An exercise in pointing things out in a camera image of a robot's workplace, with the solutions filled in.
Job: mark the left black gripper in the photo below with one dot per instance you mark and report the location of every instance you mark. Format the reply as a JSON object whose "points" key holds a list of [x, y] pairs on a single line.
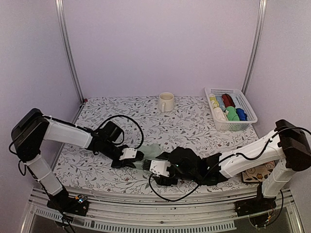
{"points": [[125, 162]]}

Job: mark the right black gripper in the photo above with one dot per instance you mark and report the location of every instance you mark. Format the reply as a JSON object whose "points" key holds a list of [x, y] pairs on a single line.
{"points": [[162, 180]]}

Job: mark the mint green towel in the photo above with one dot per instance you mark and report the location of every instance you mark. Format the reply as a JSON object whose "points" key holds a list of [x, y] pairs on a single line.
{"points": [[150, 152]]}

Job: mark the cream white towel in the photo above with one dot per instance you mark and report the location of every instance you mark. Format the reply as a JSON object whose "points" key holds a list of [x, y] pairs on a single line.
{"points": [[219, 114]]}

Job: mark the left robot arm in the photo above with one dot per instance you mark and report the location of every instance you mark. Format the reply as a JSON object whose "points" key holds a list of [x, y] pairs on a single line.
{"points": [[35, 128]]}

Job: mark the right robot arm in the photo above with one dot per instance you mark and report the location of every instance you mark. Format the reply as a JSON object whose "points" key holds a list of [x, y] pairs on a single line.
{"points": [[288, 144]]}

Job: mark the floral table mat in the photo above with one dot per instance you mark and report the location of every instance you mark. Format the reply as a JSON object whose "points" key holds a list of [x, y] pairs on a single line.
{"points": [[189, 125]]}

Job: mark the cream ceramic mug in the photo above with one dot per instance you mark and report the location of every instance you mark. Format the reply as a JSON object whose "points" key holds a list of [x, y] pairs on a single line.
{"points": [[166, 102]]}

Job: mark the yellow rolled towel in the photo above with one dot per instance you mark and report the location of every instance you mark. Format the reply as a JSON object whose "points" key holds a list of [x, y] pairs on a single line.
{"points": [[213, 101]]}

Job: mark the green rolled towel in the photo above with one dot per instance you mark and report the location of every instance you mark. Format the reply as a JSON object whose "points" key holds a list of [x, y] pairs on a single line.
{"points": [[232, 114]]}

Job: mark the floral square plate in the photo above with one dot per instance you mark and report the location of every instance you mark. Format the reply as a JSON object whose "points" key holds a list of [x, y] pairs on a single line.
{"points": [[259, 173]]}

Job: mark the white plastic basket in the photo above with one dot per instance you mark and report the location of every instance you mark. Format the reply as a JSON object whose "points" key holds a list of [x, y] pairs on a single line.
{"points": [[240, 102]]}

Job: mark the light blue rolled towel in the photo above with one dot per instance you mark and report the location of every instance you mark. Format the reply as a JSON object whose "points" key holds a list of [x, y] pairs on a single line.
{"points": [[220, 102]]}

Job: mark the red rolled towel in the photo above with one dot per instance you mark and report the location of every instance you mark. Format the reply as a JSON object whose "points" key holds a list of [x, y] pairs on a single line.
{"points": [[227, 100]]}

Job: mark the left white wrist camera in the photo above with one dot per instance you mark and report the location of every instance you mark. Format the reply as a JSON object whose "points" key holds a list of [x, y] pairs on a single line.
{"points": [[131, 154]]}

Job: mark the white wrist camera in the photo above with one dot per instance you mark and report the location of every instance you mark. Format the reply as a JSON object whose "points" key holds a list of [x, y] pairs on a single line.
{"points": [[131, 154], [157, 167]]}

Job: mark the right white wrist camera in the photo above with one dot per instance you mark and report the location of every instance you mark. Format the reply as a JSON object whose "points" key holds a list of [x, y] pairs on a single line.
{"points": [[157, 167]]}

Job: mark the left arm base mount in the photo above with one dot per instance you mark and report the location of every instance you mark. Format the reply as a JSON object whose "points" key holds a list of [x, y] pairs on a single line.
{"points": [[77, 205]]}

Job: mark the aluminium front rail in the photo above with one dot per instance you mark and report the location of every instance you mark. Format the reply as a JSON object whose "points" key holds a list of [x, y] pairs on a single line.
{"points": [[110, 212]]}

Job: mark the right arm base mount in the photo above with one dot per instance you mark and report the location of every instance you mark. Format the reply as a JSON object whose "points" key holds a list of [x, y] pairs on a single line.
{"points": [[254, 205]]}

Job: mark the left aluminium frame post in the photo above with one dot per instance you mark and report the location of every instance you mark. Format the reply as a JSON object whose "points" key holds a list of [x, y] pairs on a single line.
{"points": [[68, 52]]}

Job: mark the aluminium frame post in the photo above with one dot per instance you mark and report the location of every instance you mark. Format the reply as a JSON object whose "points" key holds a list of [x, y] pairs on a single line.
{"points": [[68, 52], [255, 46]]}

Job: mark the right aluminium frame post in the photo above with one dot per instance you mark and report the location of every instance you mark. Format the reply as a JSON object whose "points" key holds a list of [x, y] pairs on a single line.
{"points": [[255, 46]]}

